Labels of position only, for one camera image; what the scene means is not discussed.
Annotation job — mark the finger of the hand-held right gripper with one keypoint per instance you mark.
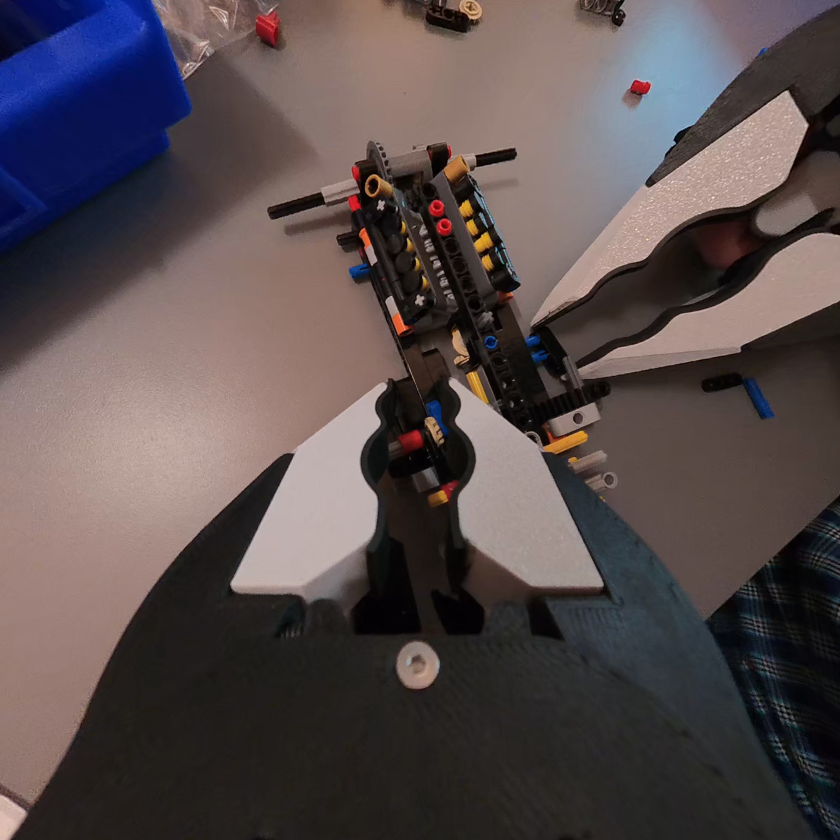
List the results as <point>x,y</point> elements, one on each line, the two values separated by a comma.
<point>709,184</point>
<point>774,295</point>

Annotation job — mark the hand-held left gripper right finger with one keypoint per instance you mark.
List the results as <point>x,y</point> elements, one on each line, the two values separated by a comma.
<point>531,525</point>

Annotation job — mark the black beam with tan gear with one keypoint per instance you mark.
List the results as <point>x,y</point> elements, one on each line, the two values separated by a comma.
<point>449,16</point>

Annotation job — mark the red lego bush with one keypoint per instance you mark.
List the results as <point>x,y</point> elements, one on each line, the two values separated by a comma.
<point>268,29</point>

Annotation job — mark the long blue lego pin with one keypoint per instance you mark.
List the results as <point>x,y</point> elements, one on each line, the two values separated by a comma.
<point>758,399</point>

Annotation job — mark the blue storage bin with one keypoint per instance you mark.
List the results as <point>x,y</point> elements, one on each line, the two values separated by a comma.
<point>79,118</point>

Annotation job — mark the short black lego beam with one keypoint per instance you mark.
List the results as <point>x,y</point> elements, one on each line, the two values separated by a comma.
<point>722,382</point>

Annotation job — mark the clear plastic bag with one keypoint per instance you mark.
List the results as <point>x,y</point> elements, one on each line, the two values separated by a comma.
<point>197,33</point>

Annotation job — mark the person's plaid shirt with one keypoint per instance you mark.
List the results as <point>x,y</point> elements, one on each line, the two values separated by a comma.
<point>781,656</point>

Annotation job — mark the small red lego piece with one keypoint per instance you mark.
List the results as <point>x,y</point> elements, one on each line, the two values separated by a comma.
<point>640,86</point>

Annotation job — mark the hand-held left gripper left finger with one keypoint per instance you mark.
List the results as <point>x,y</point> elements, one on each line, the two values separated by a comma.
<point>308,525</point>

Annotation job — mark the black lego technic model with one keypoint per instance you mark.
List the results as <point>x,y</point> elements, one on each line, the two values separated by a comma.
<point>459,256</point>

